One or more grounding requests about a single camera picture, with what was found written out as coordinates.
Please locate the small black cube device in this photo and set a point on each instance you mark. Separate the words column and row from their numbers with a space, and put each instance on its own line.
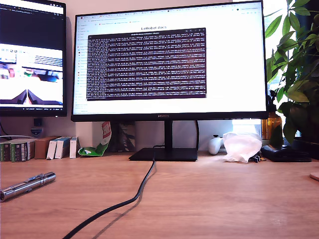
column 38, row 122

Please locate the metallic silver laser pointer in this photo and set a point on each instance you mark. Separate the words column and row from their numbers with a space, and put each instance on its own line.
column 32, row 184

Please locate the grey blue badge device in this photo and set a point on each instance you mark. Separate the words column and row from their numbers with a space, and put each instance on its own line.
column 36, row 131

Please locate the dark patterned box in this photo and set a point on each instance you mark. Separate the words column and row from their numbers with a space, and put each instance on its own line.
column 127, row 137

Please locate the black monitor with dark screen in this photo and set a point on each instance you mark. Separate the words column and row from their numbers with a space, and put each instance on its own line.
column 32, row 27

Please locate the brown cardboard box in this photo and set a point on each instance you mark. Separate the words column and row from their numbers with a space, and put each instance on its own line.
column 41, row 149

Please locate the small black blue clip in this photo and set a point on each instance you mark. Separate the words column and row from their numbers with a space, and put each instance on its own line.
column 257, row 158

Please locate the green printed box with barcode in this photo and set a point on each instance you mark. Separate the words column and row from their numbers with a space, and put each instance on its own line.
column 19, row 152

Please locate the large black Huawei monitor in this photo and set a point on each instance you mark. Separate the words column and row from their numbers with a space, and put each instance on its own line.
column 224, row 74

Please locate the crumpled white plastic bag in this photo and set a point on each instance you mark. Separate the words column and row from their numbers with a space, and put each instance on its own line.
column 241, row 148

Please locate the green red snack bag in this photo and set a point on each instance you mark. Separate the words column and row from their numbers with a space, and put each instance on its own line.
column 100, row 149

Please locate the green leafy houseplant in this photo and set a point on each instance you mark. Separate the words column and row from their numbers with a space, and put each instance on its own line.
column 299, row 84

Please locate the white game controller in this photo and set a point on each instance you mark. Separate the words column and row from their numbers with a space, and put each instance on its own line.
column 214, row 146

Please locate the amber glass pump bottle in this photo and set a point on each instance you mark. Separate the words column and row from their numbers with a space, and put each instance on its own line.
column 272, row 126

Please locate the small white blue box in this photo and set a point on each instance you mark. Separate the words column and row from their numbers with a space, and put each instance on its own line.
column 51, row 150
column 59, row 149
column 72, row 149

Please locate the black zip pouch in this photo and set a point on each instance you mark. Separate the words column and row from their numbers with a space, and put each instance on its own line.
column 283, row 154

